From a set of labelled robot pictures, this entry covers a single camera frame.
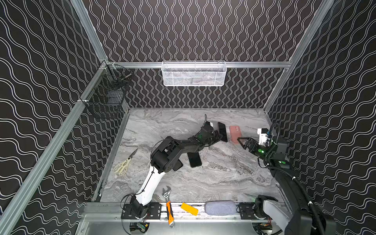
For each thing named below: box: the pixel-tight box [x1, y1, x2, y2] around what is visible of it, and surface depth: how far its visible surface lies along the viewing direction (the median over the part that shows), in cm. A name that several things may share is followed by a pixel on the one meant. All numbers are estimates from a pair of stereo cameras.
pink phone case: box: [229, 125, 242, 145], surface depth 109 cm
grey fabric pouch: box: [204, 200, 237, 216], surface depth 75 cm
